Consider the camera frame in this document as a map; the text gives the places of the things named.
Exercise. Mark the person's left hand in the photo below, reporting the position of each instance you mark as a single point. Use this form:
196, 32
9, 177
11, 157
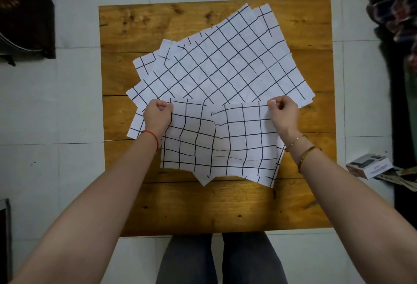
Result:
158, 117

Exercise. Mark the person's right hand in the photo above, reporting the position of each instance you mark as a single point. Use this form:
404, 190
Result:
286, 117

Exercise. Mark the pile of grid cloths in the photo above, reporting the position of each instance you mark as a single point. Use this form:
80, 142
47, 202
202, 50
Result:
228, 55

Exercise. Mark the person's left forearm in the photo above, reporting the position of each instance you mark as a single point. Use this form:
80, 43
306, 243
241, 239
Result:
91, 222

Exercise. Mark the person's right forearm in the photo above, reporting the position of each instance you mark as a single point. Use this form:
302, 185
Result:
352, 215

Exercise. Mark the person's denim trousers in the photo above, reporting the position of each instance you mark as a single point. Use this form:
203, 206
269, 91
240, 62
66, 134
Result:
189, 261

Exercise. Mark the gold bangle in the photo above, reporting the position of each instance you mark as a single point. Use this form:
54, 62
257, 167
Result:
308, 153

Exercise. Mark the small white orange box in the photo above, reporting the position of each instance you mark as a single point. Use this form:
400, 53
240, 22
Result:
374, 169

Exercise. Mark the wooden table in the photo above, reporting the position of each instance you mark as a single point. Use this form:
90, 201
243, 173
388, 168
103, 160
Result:
228, 205

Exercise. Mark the long cream and denim sofa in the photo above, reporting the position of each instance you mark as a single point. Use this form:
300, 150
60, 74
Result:
395, 104

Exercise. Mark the green cloth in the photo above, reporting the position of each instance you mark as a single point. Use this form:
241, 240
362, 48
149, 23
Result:
412, 98

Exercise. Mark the red plaid blanket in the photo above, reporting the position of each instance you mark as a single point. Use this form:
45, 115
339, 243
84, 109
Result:
394, 7

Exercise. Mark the cream and denim armchair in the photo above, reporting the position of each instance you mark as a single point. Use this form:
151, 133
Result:
26, 16

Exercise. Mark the dark red refrigerator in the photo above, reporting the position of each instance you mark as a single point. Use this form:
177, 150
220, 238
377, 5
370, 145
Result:
4, 238

